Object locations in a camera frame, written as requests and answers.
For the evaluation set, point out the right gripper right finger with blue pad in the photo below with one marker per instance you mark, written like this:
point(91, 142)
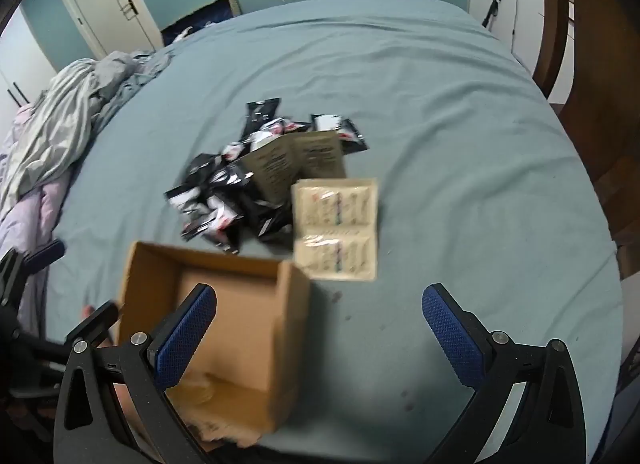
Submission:
point(548, 426)

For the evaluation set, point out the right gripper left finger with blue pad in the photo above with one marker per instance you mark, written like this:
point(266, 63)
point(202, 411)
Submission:
point(90, 426)

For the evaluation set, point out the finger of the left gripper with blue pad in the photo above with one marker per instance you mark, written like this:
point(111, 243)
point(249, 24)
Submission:
point(95, 327)
point(44, 257)

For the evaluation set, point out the brown cardboard box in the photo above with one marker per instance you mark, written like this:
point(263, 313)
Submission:
point(242, 382)

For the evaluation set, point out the beige twin sachet pack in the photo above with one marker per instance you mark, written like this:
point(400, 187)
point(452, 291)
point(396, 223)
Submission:
point(336, 228)

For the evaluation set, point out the lilac duvet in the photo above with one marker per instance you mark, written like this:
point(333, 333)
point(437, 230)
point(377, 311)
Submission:
point(29, 226)

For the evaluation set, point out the grey crumpled blanket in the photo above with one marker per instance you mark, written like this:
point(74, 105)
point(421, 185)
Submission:
point(75, 107)

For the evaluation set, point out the white wardrobe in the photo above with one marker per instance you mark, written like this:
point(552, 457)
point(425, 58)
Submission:
point(25, 70)

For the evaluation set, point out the olive folded paper leaflet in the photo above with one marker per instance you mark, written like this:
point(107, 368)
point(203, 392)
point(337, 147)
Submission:
point(302, 155)

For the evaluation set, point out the black white snack packet right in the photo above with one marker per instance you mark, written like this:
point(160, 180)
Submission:
point(351, 139)

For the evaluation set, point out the black snack packet far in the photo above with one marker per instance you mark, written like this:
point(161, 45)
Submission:
point(258, 113)

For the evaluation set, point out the white door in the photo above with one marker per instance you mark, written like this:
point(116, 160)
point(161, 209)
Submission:
point(115, 25)

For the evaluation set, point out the brown wooden furniture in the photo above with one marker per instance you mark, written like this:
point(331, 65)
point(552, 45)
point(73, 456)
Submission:
point(601, 115)

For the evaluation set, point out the white cabinet with black handles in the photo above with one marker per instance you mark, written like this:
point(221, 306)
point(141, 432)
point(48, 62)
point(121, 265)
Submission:
point(518, 24)

